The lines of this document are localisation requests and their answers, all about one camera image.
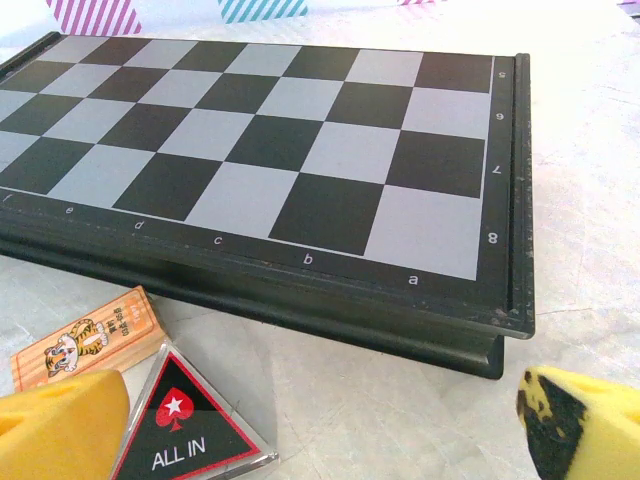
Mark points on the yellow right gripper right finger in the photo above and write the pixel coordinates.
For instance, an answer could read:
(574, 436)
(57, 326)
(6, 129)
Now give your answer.
(590, 435)

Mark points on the black folding chess board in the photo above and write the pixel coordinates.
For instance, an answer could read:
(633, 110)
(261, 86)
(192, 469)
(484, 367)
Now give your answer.
(300, 150)

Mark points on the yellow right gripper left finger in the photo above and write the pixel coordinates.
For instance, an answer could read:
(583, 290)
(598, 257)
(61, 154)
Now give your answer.
(55, 430)

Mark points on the triangular all in poker chip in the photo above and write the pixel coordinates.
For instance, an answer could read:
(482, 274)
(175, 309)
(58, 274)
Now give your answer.
(185, 425)

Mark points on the wooden tiger print block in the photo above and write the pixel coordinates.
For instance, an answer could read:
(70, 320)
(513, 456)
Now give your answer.
(100, 330)

